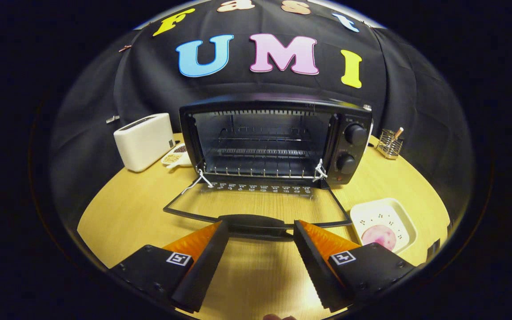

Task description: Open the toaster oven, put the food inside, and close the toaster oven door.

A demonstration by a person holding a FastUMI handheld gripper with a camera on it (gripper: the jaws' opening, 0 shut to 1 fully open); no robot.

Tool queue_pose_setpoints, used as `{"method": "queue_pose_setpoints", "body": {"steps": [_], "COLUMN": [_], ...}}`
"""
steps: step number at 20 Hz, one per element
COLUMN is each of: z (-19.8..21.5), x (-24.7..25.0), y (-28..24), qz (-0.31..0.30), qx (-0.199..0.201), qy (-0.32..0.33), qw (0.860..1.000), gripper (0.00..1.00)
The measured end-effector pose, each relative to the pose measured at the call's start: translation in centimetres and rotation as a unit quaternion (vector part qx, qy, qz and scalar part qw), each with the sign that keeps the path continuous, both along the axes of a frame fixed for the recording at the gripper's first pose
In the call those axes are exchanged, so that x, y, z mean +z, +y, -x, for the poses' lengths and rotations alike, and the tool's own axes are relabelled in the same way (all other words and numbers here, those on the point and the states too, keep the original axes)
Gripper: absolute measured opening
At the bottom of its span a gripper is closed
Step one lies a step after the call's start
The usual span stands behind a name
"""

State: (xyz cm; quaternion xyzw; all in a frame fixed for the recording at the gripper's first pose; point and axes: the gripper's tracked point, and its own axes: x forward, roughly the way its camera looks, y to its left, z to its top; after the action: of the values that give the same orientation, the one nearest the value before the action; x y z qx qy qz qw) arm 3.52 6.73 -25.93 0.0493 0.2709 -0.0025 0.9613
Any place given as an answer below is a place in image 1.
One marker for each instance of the square cream plate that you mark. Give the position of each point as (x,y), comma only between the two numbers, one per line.
(399,213)

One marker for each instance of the pink round ham slice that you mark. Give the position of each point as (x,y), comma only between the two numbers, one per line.
(380,236)

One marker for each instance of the red cloth clip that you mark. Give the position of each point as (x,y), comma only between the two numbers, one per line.
(125,48)

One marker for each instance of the small divided snack dish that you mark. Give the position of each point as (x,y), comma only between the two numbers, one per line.
(176,155)

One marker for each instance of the silver cloth clip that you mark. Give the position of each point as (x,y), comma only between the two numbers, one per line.
(113,119)

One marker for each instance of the black chair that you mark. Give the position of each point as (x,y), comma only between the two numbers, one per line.
(434,250)

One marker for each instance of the black toaster oven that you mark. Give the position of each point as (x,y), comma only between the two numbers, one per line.
(260,101)

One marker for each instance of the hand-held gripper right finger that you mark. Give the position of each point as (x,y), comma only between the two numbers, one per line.
(316,266)

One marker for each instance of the white bread toaster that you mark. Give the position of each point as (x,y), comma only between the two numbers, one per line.
(145,142)

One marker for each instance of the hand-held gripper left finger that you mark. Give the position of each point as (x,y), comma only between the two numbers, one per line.
(207,266)

